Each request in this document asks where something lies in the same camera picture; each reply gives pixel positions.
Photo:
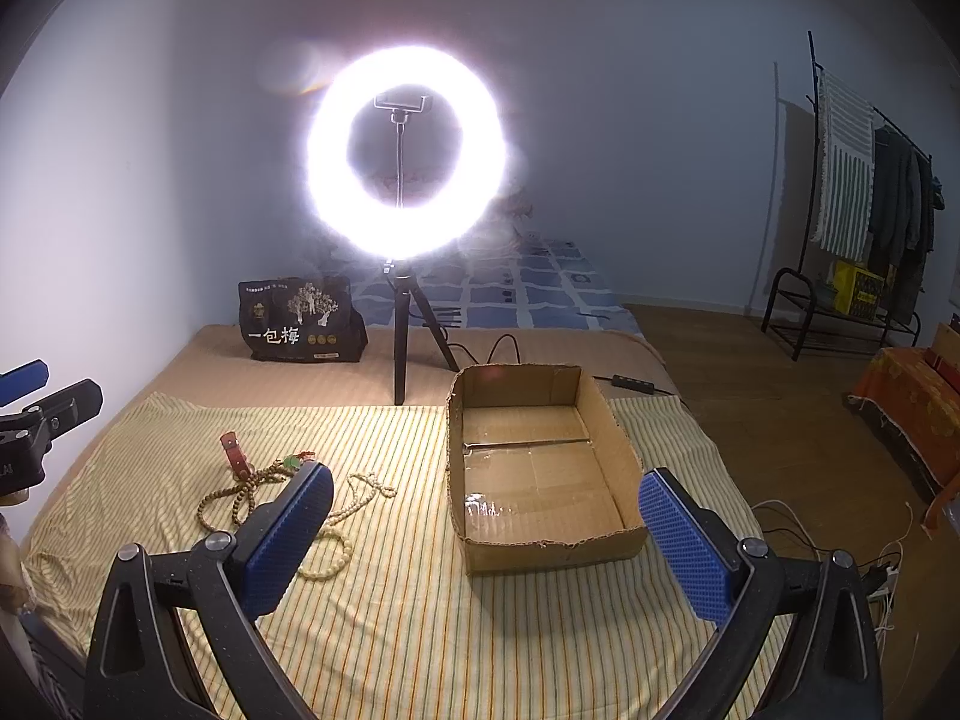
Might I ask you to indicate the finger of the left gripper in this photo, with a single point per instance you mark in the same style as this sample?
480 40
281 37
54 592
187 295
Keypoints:
49 418
23 380

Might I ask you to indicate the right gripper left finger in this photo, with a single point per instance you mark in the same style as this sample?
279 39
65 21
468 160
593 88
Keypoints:
139 663

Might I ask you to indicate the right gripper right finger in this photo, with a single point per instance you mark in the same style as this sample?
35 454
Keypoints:
829 666

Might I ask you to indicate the tan bed sheet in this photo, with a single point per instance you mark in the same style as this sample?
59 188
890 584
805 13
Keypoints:
215 368

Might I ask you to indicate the black printed snack bag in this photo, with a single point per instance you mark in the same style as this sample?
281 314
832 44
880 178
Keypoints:
301 320

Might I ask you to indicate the yellow striped cloth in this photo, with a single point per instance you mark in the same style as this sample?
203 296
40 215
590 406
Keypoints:
403 631

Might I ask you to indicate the orange patterned cloth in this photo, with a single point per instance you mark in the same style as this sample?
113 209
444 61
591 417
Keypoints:
915 390

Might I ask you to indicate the open cardboard box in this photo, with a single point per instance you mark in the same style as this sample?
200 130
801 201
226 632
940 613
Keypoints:
541 476

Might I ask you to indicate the black tripod stand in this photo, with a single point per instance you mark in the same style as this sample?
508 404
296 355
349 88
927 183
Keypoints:
407 290

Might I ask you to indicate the yellow box on rack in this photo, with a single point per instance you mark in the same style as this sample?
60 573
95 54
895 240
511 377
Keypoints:
857 290

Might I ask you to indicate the phone holder clamp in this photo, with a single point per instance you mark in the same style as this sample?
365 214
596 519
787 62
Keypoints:
402 111

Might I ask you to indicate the striped hanging towel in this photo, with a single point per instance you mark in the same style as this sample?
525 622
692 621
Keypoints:
847 165

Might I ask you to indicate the blue checkered blanket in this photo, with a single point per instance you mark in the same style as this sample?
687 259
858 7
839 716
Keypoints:
534 282

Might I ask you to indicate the dark hanging clothes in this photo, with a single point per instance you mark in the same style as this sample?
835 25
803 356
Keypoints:
902 223

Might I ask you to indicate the black clothes rack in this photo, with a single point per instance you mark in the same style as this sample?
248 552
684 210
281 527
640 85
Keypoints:
799 309

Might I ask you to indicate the cable inline switch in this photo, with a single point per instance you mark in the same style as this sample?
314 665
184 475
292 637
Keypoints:
635 385

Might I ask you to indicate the bright ring light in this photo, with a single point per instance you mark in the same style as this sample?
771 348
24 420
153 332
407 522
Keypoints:
462 135

